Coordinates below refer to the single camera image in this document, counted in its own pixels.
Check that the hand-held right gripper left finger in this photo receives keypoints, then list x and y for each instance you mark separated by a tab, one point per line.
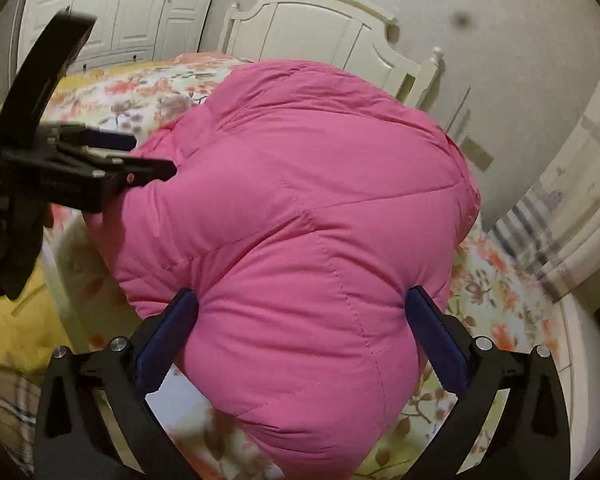
167	330

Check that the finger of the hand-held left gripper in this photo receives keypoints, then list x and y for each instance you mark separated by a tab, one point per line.
110	137
147	170

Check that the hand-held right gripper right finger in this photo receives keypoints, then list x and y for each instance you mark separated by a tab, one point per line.
435	332

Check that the pink padded jacket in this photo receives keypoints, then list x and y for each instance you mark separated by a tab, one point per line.
305	235

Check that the floral bedsheet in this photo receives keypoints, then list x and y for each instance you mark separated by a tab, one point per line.
495	300

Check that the white panelled wardrobe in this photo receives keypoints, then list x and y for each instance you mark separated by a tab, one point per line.
130	5

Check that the white window platform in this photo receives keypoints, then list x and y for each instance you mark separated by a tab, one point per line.
587	385

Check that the patterned cream curtain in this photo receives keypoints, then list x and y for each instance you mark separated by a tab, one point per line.
570	185

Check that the cream wooden bed headboard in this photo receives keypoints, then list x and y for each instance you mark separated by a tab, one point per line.
320	25

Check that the beige wall socket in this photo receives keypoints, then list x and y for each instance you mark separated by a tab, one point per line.
477	155

